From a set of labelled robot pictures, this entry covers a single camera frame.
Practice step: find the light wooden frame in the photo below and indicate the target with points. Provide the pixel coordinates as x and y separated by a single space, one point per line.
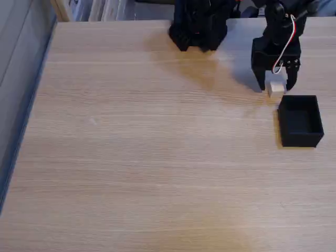
61 10

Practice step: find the black open box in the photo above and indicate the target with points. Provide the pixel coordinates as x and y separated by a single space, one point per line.
300 137

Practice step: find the white block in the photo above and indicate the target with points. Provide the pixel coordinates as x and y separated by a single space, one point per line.
277 88

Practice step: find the dark blue object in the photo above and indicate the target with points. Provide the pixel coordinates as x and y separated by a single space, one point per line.
248 11

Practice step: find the black and blue object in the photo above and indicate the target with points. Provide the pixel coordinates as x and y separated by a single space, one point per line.
326 6

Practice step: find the pale hanging fabric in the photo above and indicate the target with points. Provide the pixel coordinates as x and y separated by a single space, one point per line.
105 10

